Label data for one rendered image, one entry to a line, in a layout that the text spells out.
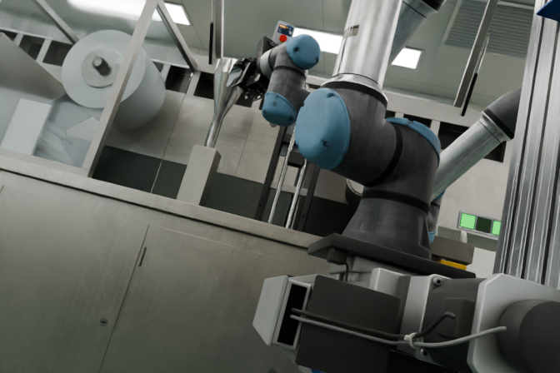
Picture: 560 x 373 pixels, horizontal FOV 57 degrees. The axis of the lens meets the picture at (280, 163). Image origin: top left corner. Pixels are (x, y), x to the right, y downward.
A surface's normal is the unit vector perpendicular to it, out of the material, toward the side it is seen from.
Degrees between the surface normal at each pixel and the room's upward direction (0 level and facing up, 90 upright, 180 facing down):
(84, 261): 90
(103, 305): 90
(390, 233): 73
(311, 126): 98
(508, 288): 90
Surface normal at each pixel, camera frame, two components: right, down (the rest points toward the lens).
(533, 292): 0.11, -0.23
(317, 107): -0.85, -0.22
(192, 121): -0.10, -0.29
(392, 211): -0.13, -0.58
